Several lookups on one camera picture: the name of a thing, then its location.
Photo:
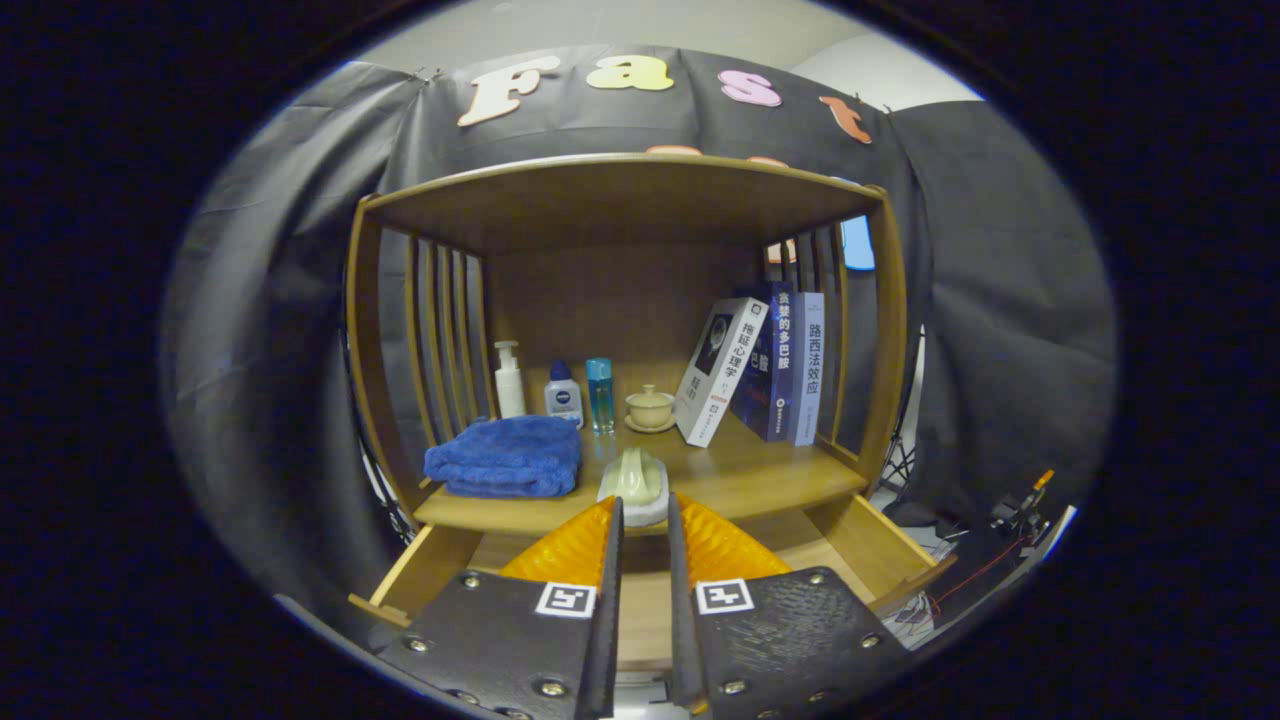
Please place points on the wooden cabinet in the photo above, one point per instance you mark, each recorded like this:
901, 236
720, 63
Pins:
620, 205

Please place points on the beige lidded teacup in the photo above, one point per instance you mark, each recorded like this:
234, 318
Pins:
650, 405

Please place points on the wooden drawer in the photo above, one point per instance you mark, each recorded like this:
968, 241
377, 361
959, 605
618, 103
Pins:
850, 540

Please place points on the beige saucer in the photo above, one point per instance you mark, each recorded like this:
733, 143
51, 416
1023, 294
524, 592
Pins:
650, 429

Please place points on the white bottle with blue cap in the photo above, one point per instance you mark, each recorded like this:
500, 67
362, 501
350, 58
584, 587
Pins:
564, 402

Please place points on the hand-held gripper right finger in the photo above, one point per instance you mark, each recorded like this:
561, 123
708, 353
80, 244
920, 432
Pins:
682, 620

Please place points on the black backdrop cloth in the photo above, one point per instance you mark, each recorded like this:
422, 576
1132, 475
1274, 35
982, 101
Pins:
280, 300

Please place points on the dark device with orange part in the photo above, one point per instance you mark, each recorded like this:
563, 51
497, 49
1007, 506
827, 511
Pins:
1020, 515

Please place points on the light blue book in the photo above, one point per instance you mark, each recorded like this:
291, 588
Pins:
810, 375

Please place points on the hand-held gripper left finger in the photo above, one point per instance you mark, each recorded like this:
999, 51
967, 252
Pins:
605, 620

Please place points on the black tripod stand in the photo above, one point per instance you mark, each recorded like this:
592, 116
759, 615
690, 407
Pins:
900, 440

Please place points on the clear blue bottle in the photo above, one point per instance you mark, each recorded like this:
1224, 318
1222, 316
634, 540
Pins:
600, 400

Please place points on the white pump bottle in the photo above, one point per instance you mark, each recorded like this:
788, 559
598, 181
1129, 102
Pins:
510, 390

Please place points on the blue folded towel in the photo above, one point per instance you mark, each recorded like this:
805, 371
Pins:
505, 458

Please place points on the wooden countertop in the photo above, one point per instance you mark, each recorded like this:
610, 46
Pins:
740, 470

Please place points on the dark blue book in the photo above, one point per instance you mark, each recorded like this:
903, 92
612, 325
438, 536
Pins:
772, 380

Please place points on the white book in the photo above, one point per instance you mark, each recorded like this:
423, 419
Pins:
715, 375

